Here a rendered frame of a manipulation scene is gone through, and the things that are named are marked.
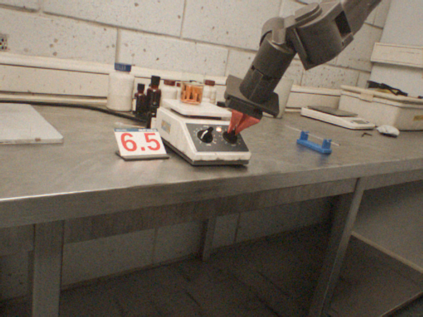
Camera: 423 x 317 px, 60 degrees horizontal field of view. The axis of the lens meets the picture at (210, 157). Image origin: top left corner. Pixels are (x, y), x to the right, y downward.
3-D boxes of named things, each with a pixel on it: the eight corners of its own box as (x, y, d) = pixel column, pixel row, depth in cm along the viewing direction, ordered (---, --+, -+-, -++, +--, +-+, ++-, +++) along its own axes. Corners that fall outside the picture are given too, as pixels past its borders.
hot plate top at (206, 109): (235, 117, 76) (235, 113, 76) (182, 114, 70) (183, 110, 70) (208, 105, 86) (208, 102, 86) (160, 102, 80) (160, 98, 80)
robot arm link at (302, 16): (320, 6, 53) (340, 57, 57) (315, -18, 62) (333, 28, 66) (245, 43, 58) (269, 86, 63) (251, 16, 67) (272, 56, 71)
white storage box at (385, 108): (431, 131, 174) (441, 101, 170) (391, 132, 152) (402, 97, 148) (371, 116, 198) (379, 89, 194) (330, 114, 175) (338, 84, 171)
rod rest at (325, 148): (332, 153, 95) (335, 139, 94) (323, 153, 94) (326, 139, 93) (304, 142, 103) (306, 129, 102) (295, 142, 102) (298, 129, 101)
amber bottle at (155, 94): (152, 115, 106) (156, 77, 103) (141, 111, 108) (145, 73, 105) (162, 114, 110) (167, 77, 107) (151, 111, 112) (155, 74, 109)
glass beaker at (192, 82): (174, 102, 80) (179, 65, 78) (198, 105, 82) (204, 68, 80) (180, 107, 75) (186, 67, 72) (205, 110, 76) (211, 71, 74)
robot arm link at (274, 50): (268, 37, 56) (301, 52, 57) (270, 20, 61) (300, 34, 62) (248, 73, 60) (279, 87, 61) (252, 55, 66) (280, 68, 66)
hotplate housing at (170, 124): (250, 166, 73) (258, 126, 70) (191, 166, 66) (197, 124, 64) (199, 135, 91) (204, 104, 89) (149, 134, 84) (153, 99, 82)
